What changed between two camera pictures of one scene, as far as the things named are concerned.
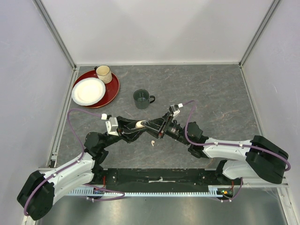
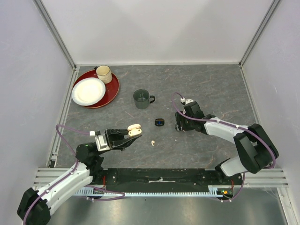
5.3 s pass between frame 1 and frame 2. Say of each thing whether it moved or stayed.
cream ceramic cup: stayed
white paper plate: stayed
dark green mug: stayed
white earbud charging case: moved
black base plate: stayed
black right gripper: moved
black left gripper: moved
